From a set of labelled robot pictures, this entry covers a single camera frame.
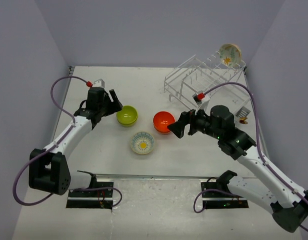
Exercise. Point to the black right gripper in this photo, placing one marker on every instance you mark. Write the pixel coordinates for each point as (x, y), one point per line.
(186, 117)

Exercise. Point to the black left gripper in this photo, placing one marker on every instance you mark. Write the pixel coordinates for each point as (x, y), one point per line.
(116, 105)

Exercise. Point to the olive green bowl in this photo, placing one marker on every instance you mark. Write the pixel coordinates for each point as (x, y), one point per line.
(127, 115)

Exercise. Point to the orange bowl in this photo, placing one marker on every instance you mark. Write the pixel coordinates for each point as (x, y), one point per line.
(162, 119)
(163, 132)

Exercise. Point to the tan bowl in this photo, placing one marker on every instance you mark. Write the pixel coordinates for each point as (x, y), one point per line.
(142, 143)
(230, 55)

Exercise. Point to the lime green bowl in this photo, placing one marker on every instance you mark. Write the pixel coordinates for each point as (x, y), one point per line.
(127, 125)

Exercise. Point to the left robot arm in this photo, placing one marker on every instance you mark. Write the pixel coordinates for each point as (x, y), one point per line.
(48, 168)

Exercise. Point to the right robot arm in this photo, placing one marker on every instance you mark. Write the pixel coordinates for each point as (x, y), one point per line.
(285, 200)

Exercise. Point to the gold spool ornament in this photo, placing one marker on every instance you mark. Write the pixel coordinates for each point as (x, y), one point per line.
(243, 120)

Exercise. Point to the white cutlery holder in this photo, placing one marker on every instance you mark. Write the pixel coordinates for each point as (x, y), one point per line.
(243, 112)

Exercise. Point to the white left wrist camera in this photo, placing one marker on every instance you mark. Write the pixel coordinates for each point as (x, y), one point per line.
(99, 83)

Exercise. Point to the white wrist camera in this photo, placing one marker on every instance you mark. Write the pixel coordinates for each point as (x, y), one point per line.
(202, 101)
(99, 83)

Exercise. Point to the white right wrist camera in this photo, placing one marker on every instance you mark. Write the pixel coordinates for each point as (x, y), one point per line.
(202, 101)

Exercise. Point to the white wire dish rack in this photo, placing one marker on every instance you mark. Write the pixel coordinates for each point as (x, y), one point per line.
(194, 75)

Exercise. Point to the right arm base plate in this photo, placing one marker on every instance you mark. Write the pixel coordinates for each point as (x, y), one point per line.
(217, 200)

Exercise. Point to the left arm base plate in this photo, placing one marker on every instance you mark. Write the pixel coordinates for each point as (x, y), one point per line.
(100, 199)

